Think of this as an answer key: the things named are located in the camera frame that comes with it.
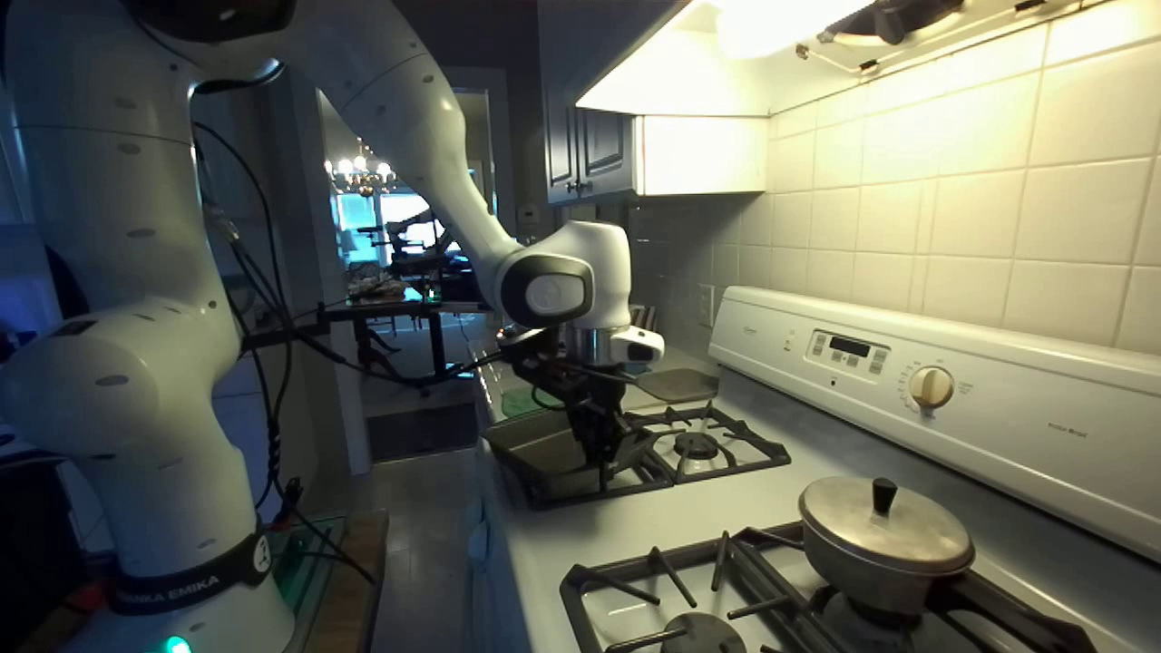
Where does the lit range hood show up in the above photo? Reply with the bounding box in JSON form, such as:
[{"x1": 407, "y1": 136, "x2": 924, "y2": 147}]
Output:
[{"x1": 577, "y1": 0, "x2": 1122, "y2": 125}]

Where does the dark metal baking pan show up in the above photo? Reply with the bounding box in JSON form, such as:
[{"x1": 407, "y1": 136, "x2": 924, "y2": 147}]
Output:
[{"x1": 482, "y1": 404, "x2": 665, "y2": 507}]

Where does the round beige stove knob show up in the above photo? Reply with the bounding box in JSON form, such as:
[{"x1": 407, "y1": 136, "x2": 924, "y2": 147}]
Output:
[{"x1": 904, "y1": 361, "x2": 960, "y2": 416}]

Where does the stove clock display panel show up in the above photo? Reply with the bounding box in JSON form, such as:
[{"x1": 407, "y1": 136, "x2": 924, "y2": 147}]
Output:
[{"x1": 806, "y1": 324, "x2": 895, "y2": 381}]

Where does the white wall cabinet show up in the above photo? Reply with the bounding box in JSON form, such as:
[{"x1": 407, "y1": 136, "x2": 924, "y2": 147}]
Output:
[{"x1": 535, "y1": 104, "x2": 771, "y2": 203}]

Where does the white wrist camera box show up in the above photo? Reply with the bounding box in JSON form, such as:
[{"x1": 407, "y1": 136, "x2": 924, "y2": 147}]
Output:
[{"x1": 608, "y1": 324, "x2": 672, "y2": 370}]

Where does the white gas stove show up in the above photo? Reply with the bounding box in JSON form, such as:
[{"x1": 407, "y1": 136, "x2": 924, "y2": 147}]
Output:
[{"x1": 465, "y1": 284, "x2": 1161, "y2": 653}]

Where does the silver lid with black knob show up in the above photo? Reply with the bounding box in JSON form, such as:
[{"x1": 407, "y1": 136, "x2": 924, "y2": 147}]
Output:
[{"x1": 794, "y1": 473, "x2": 979, "y2": 582}]

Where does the bright window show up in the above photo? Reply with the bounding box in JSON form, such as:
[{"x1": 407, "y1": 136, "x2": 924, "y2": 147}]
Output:
[{"x1": 326, "y1": 185, "x2": 439, "y2": 275}]

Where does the silver metal pot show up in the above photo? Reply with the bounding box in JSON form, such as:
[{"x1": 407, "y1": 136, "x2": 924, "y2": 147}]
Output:
[{"x1": 801, "y1": 530, "x2": 974, "y2": 623}]

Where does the round black burner cap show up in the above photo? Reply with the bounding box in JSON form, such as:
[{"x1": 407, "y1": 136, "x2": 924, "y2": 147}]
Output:
[
  {"x1": 659, "y1": 610, "x2": 752, "y2": 653},
  {"x1": 672, "y1": 427, "x2": 724, "y2": 466}
]

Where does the wooden board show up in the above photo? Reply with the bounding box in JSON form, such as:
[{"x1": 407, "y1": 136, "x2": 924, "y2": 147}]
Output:
[{"x1": 298, "y1": 505, "x2": 390, "y2": 653}]

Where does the black stove grate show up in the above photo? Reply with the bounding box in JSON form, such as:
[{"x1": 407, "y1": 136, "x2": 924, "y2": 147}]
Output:
[
  {"x1": 497, "y1": 401, "x2": 794, "y2": 512},
  {"x1": 556, "y1": 520, "x2": 1100, "y2": 653}
]

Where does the black background table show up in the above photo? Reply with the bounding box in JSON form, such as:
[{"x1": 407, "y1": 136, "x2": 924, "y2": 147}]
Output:
[{"x1": 248, "y1": 270, "x2": 486, "y2": 391}]

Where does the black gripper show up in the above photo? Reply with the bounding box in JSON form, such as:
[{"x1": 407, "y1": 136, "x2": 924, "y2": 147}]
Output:
[{"x1": 529, "y1": 353, "x2": 647, "y2": 477}]

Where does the lit chandelier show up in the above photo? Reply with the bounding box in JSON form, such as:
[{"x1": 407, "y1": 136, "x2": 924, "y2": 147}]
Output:
[{"x1": 321, "y1": 148, "x2": 401, "y2": 199}]

